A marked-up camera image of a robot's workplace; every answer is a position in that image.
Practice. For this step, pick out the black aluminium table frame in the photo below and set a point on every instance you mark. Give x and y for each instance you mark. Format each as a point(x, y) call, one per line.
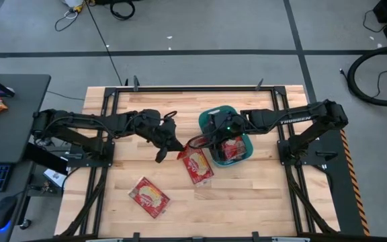
point(193, 89)

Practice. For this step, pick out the black computer mouse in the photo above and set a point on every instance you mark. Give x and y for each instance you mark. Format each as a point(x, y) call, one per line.
point(3, 211)

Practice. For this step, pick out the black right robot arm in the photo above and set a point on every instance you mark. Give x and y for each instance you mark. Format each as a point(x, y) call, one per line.
point(297, 117)

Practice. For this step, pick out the teal plastic basket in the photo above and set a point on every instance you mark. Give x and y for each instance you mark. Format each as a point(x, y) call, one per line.
point(249, 151)

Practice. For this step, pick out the black mat with hazard stripe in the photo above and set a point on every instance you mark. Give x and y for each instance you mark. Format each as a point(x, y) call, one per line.
point(341, 188)

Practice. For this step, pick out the black desk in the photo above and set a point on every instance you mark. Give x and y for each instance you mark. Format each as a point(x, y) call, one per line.
point(12, 127)

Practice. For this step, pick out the black frame clamp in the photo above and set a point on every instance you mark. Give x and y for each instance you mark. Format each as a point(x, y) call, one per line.
point(259, 84)
point(135, 83)

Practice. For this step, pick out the black caster wheel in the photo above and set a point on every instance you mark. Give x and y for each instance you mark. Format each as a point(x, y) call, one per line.
point(25, 224)

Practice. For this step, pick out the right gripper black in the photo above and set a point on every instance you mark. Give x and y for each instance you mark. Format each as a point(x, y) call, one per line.
point(225, 126)

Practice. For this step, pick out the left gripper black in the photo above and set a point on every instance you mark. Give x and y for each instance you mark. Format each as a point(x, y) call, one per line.
point(160, 131)

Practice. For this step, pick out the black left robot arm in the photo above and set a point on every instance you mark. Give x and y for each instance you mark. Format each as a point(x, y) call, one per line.
point(119, 121)

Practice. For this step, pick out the white small box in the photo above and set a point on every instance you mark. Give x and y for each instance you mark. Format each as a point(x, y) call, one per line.
point(55, 177)

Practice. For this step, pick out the white floor object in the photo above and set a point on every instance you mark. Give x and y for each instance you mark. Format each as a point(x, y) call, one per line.
point(73, 3)

